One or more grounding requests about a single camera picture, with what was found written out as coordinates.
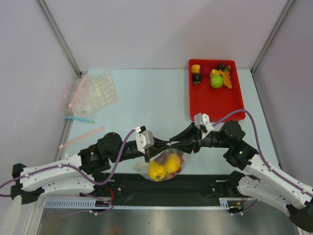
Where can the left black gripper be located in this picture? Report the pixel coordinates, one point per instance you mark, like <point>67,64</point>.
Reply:
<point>155,149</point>

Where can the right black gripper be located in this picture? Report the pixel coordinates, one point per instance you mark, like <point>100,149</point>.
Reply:
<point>198,141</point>

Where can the purple passion fruit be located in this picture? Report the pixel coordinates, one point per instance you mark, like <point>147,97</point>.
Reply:
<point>161,159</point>

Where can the clear zip bag with pattern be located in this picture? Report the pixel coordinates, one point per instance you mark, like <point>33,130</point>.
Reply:
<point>142,167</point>

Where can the yellow lemon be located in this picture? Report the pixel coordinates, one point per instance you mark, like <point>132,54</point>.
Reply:
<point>173,163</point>

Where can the yellow bell pepper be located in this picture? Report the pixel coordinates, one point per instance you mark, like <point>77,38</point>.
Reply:
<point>156,172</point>

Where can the lychee bunch with leaves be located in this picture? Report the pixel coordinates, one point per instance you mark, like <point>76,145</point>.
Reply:
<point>172,175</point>

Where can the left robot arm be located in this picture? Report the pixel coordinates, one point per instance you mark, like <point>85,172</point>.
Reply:
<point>86,171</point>

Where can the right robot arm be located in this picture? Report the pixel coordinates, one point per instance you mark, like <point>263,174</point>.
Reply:
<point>257,178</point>

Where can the pink zip bag front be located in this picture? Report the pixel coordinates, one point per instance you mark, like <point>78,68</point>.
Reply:
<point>93,132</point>

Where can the blue zip bag strip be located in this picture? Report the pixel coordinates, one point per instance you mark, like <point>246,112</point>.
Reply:
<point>79,119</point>

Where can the pink zip bag stack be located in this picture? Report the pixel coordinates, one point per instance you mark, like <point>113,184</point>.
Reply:
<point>91,94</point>

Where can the red plastic tray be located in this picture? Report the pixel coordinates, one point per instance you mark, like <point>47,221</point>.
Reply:
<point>217,103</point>

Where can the dark mangosteen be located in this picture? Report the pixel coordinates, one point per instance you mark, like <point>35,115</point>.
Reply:
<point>196,78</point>

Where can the green apple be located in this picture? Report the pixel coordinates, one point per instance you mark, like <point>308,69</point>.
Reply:
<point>216,81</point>

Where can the orange small bell pepper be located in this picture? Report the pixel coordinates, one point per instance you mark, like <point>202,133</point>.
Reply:
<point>195,68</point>

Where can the dark red plum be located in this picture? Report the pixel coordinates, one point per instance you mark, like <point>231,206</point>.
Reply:
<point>221,66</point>

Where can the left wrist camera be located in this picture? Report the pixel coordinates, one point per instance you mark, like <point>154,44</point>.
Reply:
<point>143,138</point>

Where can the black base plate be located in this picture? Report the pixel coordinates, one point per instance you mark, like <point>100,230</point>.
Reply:
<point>133,190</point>

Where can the white cable duct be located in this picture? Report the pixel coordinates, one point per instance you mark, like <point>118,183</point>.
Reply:
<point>91,204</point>

